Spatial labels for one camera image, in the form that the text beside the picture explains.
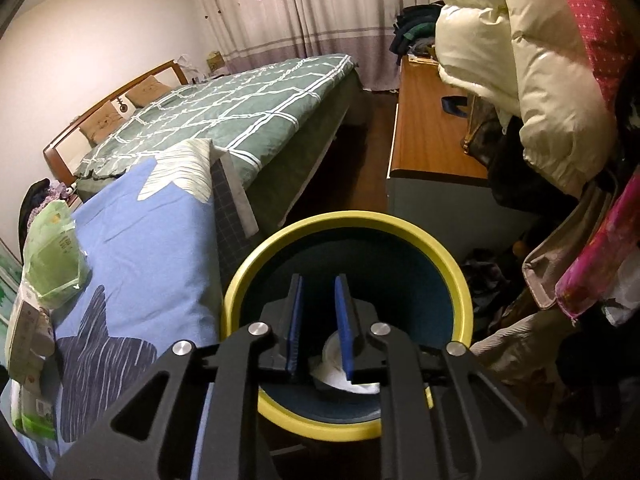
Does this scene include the wooden bed headboard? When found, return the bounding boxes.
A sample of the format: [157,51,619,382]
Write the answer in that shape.
[42,59,190,184]

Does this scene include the dark blue strap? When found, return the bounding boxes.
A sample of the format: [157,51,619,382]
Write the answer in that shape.
[440,96,471,119]

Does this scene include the beige patterned curtain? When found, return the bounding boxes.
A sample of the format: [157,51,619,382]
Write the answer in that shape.
[182,0,446,92]

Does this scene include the brown patterned bag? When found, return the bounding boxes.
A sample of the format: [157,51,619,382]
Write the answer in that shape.
[462,92,527,171]

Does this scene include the green bed base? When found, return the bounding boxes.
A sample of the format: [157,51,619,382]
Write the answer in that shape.
[244,66,372,242]

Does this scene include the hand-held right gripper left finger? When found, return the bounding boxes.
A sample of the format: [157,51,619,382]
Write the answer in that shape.
[52,274,306,480]

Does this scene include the white paper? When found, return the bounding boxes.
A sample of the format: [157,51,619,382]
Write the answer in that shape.
[310,332,383,394]

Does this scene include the blue patterned blanket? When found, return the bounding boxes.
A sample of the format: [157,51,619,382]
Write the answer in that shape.
[30,138,261,463]

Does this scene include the green white tissue packet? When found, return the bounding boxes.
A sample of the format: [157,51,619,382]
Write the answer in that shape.
[10,380,64,444]

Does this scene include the cluttered wooden desk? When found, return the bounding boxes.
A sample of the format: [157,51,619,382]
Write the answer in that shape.
[386,54,537,262]

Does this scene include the mixed clothes heap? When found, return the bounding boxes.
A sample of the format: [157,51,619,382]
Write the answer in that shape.
[19,178,77,241]

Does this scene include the brown embroidered pillow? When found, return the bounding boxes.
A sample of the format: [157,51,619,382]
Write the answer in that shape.
[125,75,171,107]
[78,101,126,147]

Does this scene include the pink floral cloth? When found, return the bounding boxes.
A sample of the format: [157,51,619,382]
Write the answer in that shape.
[555,165,640,319]

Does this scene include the cream down jacket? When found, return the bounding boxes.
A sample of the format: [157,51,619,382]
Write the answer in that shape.
[434,0,622,199]

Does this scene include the yellow-rimmed blue waste bin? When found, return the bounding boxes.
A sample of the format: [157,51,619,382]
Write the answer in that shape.
[221,211,473,442]

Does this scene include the green checked duvet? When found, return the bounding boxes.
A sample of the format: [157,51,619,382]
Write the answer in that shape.
[75,54,359,196]

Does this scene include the dark clothes pile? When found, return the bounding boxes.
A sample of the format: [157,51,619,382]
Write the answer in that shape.
[389,4,444,59]

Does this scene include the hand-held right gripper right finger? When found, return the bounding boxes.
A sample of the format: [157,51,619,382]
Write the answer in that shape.
[334,274,566,480]

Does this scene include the pink dotted cloth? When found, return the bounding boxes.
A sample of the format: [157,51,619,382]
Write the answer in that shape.
[550,0,637,107]

